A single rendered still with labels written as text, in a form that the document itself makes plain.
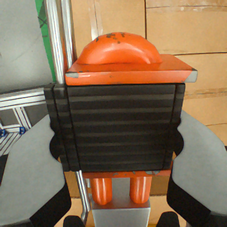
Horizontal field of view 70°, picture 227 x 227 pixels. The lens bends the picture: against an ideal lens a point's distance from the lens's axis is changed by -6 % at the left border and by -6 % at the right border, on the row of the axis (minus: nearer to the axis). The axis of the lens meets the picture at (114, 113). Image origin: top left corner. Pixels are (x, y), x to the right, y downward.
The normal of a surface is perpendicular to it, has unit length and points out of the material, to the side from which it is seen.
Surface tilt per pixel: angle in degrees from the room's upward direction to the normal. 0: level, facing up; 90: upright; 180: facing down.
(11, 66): 0
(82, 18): 0
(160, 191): 90
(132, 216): 0
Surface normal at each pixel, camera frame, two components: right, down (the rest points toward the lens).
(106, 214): 0.01, 0.49
